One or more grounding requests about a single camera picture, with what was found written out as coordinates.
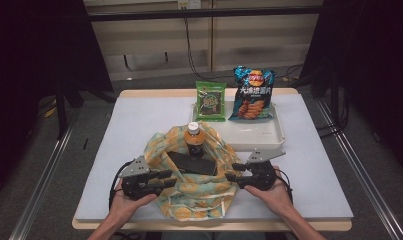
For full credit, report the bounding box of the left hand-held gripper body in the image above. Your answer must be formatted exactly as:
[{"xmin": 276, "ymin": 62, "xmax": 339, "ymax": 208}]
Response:
[{"xmin": 118, "ymin": 155, "xmax": 163, "ymax": 202}]

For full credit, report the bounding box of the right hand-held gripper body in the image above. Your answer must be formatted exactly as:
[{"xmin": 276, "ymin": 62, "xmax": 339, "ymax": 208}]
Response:
[{"xmin": 242, "ymin": 147, "xmax": 287, "ymax": 192}]

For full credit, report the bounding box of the black box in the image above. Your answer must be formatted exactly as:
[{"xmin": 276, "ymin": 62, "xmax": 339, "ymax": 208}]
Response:
[{"xmin": 167, "ymin": 151, "xmax": 219, "ymax": 177}]

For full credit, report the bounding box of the citrus print cloth bag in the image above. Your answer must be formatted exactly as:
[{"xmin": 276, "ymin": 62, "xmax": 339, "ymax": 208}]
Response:
[{"xmin": 143, "ymin": 120, "xmax": 241, "ymax": 222}]

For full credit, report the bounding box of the white plastic tray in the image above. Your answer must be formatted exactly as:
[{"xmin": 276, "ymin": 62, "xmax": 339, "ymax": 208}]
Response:
[{"xmin": 191, "ymin": 99, "xmax": 286, "ymax": 153}]

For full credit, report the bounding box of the orange juice bottle white cap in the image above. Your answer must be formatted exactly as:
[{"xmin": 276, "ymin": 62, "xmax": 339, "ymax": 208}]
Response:
[{"xmin": 183, "ymin": 121, "xmax": 206, "ymax": 158}]

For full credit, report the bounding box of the green seaweed snack packet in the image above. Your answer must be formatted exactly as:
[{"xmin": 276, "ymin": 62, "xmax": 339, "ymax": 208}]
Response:
[{"xmin": 194, "ymin": 80, "xmax": 227, "ymax": 123}]

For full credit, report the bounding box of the blue and black chips bag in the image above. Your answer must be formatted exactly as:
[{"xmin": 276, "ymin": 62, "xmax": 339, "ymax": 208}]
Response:
[{"xmin": 228, "ymin": 65, "xmax": 277, "ymax": 122}]

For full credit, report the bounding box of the person's left hand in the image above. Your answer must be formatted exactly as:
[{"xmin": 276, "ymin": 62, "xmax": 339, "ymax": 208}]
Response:
[{"xmin": 108, "ymin": 186, "xmax": 158, "ymax": 231}]

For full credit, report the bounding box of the person's right hand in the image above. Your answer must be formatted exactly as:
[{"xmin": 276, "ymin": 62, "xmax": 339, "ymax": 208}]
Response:
[{"xmin": 243, "ymin": 165, "xmax": 294, "ymax": 218}]

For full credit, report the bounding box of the black metal stand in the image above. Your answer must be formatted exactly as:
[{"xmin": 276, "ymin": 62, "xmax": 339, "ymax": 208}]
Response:
[{"xmin": 53, "ymin": 83, "xmax": 117, "ymax": 140}]

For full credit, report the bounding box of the black curtain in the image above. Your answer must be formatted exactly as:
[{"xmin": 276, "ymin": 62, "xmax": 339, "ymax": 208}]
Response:
[
  {"xmin": 297, "ymin": 0, "xmax": 403, "ymax": 174},
  {"xmin": 0, "ymin": 0, "xmax": 114, "ymax": 201}
]

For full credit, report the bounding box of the wooden desk with dark edge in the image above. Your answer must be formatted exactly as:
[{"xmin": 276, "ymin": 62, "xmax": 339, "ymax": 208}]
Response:
[{"xmin": 83, "ymin": 0, "xmax": 324, "ymax": 23}]

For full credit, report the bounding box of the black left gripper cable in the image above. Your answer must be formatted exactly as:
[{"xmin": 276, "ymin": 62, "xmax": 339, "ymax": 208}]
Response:
[{"xmin": 108, "ymin": 160, "xmax": 134, "ymax": 211}]

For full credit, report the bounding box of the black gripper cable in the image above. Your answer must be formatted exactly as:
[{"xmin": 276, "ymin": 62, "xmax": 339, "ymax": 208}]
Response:
[
  {"xmin": 108, "ymin": 160, "xmax": 134, "ymax": 211},
  {"xmin": 274, "ymin": 167, "xmax": 295, "ymax": 205}
]

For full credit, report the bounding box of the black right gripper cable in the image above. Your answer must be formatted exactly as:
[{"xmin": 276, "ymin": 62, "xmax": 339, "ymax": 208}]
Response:
[{"xmin": 274, "ymin": 167, "xmax": 295, "ymax": 205}]

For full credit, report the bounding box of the aluminium floor rail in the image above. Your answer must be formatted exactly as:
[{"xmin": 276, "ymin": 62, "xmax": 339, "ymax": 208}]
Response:
[
  {"xmin": 315, "ymin": 99, "xmax": 403, "ymax": 240},
  {"xmin": 8, "ymin": 109, "xmax": 81, "ymax": 240}
]

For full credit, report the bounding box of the black power cable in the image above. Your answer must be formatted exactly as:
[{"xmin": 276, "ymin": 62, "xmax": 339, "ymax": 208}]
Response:
[{"xmin": 183, "ymin": 9, "xmax": 237, "ymax": 88}]

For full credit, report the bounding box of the white wall socket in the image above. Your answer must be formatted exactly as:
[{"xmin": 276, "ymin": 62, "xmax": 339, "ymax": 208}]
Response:
[{"xmin": 177, "ymin": 0, "xmax": 202, "ymax": 10}]

